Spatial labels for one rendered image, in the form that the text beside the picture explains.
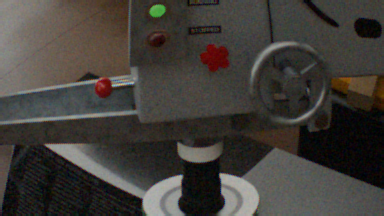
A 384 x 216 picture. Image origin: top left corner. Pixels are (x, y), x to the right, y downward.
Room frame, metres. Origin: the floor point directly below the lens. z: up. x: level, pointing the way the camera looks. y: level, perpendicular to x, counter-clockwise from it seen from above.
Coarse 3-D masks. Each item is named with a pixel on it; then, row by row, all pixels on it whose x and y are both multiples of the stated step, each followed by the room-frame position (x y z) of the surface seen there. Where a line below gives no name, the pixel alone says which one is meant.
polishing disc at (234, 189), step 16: (176, 176) 1.28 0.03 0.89; (224, 176) 1.27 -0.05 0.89; (160, 192) 1.22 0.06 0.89; (176, 192) 1.22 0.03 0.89; (224, 192) 1.21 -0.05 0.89; (240, 192) 1.21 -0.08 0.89; (256, 192) 1.20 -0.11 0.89; (144, 208) 1.16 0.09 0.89; (160, 208) 1.17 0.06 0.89; (176, 208) 1.17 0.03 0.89; (224, 208) 1.16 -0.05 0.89; (240, 208) 1.15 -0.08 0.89; (256, 208) 1.15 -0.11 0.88
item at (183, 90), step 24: (240, 0) 1.08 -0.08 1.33; (264, 0) 1.08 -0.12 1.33; (192, 24) 1.07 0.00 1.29; (216, 24) 1.07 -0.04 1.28; (240, 24) 1.08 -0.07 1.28; (264, 24) 1.08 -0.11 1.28; (192, 48) 1.07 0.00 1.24; (240, 48) 1.08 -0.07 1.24; (144, 72) 1.06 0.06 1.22; (168, 72) 1.06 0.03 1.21; (192, 72) 1.07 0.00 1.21; (216, 72) 1.07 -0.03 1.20; (240, 72) 1.08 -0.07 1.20; (144, 96) 1.06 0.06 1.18; (168, 96) 1.06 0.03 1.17; (192, 96) 1.07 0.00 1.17; (216, 96) 1.07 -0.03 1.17; (240, 96) 1.08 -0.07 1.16; (264, 96) 1.08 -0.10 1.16; (144, 120) 1.06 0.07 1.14; (168, 120) 1.07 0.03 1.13
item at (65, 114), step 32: (0, 96) 1.18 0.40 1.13; (32, 96) 1.19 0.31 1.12; (64, 96) 1.20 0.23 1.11; (96, 96) 1.21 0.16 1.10; (128, 96) 1.22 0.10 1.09; (0, 128) 1.07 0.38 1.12; (32, 128) 1.08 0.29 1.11; (64, 128) 1.09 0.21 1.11; (96, 128) 1.10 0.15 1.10; (128, 128) 1.11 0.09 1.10; (160, 128) 1.11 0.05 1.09; (192, 128) 1.12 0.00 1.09; (224, 128) 1.12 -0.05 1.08; (256, 128) 1.13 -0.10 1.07; (320, 128) 1.11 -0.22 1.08
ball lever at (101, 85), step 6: (102, 78) 1.09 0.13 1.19; (108, 78) 1.10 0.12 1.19; (96, 84) 1.09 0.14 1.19; (102, 84) 1.08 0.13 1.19; (108, 84) 1.08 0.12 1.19; (114, 84) 1.09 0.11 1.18; (120, 84) 1.09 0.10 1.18; (126, 84) 1.09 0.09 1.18; (132, 84) 1.09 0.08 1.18; (96, 90) 1.08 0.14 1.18; (102, 90) 1.08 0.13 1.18; (108, 90) 1.08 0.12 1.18; (114, 90) 1.09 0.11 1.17; (102, 96) 1.08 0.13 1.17
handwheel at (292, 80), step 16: (272, 48) 1.03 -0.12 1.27; (288, 48) 1.03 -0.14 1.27; (304, 48) 1.04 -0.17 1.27; (256, 64) 1.03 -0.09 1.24; (288, 64) 1.08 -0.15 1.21; (320, 64) 1.04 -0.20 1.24; (256, 80) 1.02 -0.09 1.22; (288, 80) 1.03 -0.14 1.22; (304, 80) 1.03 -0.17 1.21; (256, 96) 1.02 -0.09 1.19; (288, 96) 1.03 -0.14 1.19; (320, 96) 1.04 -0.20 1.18; (256, 112) 1.03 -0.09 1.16; (272, 112) 1.03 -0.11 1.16; (304, 112) 1.04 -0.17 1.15
